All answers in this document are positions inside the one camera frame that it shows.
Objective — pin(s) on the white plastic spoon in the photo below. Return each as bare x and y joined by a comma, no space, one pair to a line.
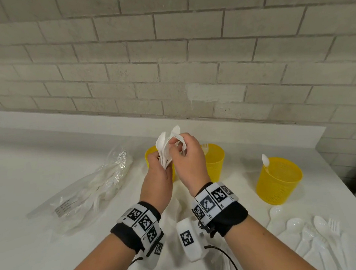
265,161
175,131

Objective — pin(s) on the person's left hand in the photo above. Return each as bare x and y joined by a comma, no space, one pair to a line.
155,186

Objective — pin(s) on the person's left thumb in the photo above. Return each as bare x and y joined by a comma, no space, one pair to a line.
168,171

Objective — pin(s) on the pile of white plastic cutlery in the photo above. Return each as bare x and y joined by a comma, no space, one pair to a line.
310,236

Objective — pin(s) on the yellow perforated plastic cup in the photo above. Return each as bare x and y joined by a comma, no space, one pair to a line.
277,181
215,161
150,150

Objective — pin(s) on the person's right hand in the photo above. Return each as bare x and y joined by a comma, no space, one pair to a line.
189,165

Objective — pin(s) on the bundle of white plastic spoons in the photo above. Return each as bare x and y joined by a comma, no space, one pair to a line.
162,146

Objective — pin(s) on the person's right thumb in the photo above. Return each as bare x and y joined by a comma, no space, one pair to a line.
173,148

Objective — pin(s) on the white plastic fork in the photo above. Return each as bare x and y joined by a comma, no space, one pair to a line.
206,148

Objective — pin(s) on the person's right forearm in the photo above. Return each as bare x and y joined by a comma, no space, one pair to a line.
263,248

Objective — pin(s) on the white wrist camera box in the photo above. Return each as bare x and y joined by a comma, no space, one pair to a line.
154,257
188,238

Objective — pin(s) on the clear bag of plastic cutlery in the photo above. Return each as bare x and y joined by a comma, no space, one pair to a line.
91,193

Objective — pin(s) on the black wristband with marker tiles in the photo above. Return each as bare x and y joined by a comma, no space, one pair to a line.
141,224
215,205

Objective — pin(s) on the person's left forearm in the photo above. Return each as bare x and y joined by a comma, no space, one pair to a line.
98,261

